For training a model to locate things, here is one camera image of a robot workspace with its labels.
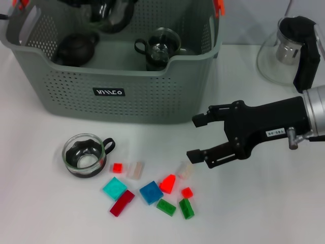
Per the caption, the grey-green perforated storage bin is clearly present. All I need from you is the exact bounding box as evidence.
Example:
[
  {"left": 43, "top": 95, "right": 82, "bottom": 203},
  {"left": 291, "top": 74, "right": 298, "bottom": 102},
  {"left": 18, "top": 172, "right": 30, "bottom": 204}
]
[{"left": 0, "top": 0, "right": 225, "bottom": 125}]

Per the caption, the teal square flat block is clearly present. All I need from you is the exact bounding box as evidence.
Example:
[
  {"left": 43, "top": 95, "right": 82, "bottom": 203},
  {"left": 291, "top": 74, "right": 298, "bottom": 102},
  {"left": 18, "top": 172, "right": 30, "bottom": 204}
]
[{"left": 102, "top": 177, "right": 128, "bottom": 203}]

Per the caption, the black clay teapot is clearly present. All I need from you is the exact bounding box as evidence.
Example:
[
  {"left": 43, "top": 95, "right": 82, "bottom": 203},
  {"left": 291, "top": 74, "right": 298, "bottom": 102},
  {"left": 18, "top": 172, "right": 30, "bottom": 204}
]
[{"left": 54, "top": 33, "right": 100, "bottom": 67}]

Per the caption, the red sloped block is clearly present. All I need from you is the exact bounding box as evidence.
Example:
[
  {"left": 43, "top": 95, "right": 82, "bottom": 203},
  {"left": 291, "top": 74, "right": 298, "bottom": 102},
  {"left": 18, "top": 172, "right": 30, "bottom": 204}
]
[{"left": 159, "top": 174, "right": 176, "bottom": 195}]

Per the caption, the dark red rectangular block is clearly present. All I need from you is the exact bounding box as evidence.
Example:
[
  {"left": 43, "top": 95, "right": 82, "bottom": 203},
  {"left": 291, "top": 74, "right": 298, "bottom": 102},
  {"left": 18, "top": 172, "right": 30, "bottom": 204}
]
[{"left": 109, "top": 190, "right": 135, "bottom": 217}]

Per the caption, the glass teacup black sleeve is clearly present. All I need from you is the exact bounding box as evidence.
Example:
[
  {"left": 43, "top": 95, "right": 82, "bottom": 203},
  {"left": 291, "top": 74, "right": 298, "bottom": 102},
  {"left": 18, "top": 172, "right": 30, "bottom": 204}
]
[
  {"left": 134, "top": 27, "right": 182, "bottom": 64},
  {"left": 145, "top": 50, "right": 170, "bottom": 72},
  {"left": 62, "top": 133, "right": 117, "bottom": 179},
  {"left": 81, "top": 0, "right": 135, "bottom": 34}
]

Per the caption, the flat green rectangular block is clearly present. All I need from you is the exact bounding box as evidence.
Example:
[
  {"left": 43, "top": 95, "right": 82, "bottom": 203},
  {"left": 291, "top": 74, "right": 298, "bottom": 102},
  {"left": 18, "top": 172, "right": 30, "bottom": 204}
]
[{"left": 156, "top": 198, "right": 177, "bottom": 217}]

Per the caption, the clear white plastic block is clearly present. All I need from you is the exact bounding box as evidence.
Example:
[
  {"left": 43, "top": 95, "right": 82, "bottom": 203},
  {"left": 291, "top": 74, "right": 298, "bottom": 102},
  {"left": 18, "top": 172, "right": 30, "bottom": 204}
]
[
  {"left": 126, "top": 161, "right": 145, "bottom": 180},
  {"left": 177, "top": 162, "right": 195, "bottom": 180}
]

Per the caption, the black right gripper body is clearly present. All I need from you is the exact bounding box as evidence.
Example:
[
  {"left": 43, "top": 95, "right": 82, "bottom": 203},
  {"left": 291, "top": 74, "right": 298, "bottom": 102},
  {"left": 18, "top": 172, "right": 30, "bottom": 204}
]
[{"left": 222, "top": 96, "right": 313, "bottom": 160}]

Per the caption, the silver cable connector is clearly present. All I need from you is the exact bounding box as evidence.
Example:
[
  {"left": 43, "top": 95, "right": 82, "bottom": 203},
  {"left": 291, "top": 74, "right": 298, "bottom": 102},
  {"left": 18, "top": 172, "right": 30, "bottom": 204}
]
[{"left": 286, "top": 126, "right": 325, "bottom": 151}]

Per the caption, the blue square flat block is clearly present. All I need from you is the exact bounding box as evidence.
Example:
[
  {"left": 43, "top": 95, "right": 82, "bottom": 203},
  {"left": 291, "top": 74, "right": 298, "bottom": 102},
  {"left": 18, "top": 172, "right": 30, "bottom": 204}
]
[{"left": 139, "top": 180, "right": 164, "bottom": 205}]

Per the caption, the glass pitcher black handle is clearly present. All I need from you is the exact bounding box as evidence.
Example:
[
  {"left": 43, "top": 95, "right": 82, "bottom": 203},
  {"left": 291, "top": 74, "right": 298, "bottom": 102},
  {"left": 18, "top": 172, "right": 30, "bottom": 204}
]
[{"left": 256, "top": 15, "right": 323, "bottom": 94}]

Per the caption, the thick green rectangular block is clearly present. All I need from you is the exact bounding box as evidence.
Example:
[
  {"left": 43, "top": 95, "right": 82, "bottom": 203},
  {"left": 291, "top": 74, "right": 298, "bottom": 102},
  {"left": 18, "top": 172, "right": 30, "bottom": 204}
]
[{"left": 178, "top": 198, "right": 196, "bottom": 220}]

